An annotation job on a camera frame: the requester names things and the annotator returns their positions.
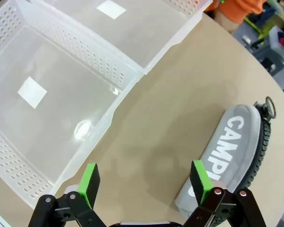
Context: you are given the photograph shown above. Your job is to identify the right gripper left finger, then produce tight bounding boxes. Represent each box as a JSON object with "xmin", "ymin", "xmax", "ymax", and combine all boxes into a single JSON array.
[{"xmin": 28, "ymin": 163, "xmax": 102, "ymax": 227}]

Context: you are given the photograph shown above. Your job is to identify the clear plastic bin near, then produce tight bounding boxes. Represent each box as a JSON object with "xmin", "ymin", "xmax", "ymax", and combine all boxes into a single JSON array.
[{"xmin": 0, "ymin": 0, "xmax": 144, "ymax": 210}]

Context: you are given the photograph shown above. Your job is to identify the white square sticker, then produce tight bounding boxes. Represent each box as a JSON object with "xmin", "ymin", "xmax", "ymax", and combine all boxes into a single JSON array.
[
  {"xmin": 96, "ymin": 0, "xmax": 127, "ymax": 20},
  {"xmin": 17, "ymin": 76, "xmax": 48, "ymax": 109}
]

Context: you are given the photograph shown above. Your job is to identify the clear plastic bin far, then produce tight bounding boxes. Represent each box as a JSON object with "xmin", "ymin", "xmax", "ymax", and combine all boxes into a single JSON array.
[{"xmin": 41, "ymin": 0, "xmax": 213, "ymax": 75}]

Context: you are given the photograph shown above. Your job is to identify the person in orange hoodie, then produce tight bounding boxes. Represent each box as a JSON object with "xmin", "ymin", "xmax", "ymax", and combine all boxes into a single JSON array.
[{"xmin": 204, "ymin": 0, "xmax": 267, "ymax": 33}]

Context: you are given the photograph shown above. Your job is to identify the clear plastic bin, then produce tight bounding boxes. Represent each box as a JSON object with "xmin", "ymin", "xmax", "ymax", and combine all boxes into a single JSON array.
[
  {"xmin": 41, "ymin": 0, "xmax": 213, "ymax": 75},
  {"xmin": 0, "ymin": 0, "xmax": 144, "ymax": 210}
]

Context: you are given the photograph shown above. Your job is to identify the storage bin with red cloth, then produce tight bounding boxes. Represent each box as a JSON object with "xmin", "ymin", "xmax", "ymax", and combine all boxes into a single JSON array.
[{"xmin": 268, "ymin": 25, "xmax": 284, "ymax": 65}]

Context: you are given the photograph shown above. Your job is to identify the green frame chair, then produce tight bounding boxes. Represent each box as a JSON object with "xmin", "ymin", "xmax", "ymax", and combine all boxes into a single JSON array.
[{"xmin": 244, "ymin": 14, "xmax": 279, "ymax": 45}]

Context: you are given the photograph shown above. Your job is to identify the grey campus pencil case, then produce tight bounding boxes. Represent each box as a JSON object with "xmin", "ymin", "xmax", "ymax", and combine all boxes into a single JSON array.
[{"xmin": 174, "ymin": 96, "xmax": 277, "ymax": 227}]

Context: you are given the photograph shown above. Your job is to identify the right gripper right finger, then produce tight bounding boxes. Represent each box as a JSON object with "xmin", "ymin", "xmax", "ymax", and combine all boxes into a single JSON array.
[{"xmin": 183, "ymin": 160, "xmax": 268, "ymax": 227}]

